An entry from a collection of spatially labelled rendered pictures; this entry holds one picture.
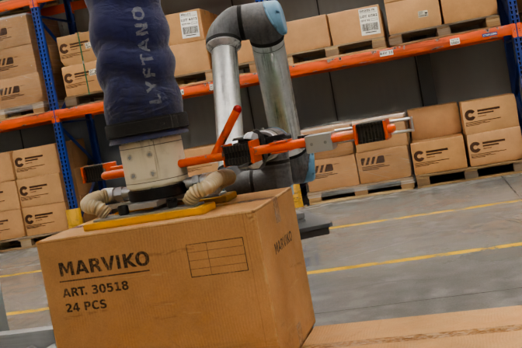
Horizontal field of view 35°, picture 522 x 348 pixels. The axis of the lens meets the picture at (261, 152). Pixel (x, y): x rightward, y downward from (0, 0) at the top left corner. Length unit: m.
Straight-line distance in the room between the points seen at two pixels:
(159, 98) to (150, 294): 0.50
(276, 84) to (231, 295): 0.98
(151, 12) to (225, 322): 0.82
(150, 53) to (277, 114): 0.81
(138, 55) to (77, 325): 0.72
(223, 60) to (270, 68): 0.20
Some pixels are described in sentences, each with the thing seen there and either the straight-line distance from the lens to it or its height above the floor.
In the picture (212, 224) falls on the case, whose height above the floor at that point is 0.93.
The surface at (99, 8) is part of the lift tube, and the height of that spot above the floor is 1.51.
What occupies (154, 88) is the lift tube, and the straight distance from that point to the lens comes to 2.15.
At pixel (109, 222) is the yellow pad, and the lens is 2.16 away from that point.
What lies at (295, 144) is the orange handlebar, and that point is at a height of 1.08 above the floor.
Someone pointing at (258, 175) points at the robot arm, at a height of 0.99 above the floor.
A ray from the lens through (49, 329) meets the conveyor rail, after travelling 2.84.
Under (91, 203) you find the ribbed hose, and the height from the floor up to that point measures 1.02.
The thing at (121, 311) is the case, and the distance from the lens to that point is 2.14.
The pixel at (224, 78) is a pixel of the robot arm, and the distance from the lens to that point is 2.59.
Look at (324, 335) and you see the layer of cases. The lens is 2.30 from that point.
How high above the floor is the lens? 1.18
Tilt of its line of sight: 3 degrees down
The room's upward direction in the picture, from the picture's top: 10 degrees counter-clockwise
